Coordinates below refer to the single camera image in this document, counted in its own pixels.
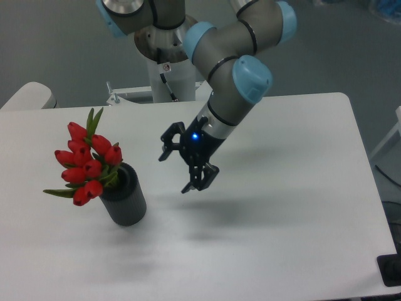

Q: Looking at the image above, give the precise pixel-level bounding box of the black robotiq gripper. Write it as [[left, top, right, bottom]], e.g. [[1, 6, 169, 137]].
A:
[[159, 117, 224, 193]]

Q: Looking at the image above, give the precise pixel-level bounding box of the red tulip bouquet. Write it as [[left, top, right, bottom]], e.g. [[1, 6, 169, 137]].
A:
[[43, 108, 123, 206]]

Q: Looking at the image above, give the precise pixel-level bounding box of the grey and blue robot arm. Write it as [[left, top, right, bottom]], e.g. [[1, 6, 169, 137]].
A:
[[96, 1, 297, 192]]

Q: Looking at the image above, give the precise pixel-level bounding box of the dark grey ribbed vase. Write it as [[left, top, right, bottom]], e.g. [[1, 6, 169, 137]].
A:
[[100, 163, 147, 226]]

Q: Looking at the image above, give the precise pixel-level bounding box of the white chair armrest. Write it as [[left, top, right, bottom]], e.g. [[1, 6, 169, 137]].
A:
[[1, 82, 60, 112]]

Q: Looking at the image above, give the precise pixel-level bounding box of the white furniture at right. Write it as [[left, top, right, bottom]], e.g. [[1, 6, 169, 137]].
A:
[[368, 107, 400, 165]]

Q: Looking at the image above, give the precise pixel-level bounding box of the black device at table edge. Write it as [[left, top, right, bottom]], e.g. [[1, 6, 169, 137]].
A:
[[377, 254, 400, 287]]

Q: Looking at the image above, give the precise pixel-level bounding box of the blue plastic bag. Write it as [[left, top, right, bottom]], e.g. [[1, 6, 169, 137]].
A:
[[368, 0, 400, 24]]

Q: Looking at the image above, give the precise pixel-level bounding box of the black cable on pedestal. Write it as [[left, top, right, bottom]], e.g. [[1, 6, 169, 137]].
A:
[[155, 47, 179, 103]]

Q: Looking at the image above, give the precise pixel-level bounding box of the white pedestal base frame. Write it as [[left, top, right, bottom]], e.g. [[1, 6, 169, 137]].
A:
[[105, 80, 211, 107]]

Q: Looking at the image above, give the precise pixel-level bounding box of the black cable on floor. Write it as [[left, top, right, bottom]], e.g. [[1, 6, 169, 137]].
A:
[[374, 164, 401, 184]]

